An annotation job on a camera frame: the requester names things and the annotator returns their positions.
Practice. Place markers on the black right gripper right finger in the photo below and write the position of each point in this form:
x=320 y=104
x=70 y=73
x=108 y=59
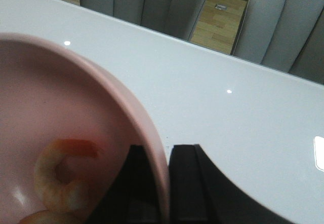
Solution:
x=201 y=193

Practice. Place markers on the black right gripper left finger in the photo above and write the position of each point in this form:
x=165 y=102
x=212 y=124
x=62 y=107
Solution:
x=132 y=198

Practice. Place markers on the orange shrimp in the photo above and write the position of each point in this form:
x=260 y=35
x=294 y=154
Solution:
x=58 y=196
x=50 y=217

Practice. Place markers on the pink bowl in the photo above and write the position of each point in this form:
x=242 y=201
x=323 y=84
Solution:
x=48 y=93

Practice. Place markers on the right grey upholstered chair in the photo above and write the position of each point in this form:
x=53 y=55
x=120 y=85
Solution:
x=285 y=35

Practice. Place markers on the grey upholstered chair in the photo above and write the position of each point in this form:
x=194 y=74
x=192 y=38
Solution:
x=285 y=35
x=177 y=18

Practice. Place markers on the left grey upholstered chair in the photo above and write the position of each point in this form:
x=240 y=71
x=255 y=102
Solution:
x=177 y=18

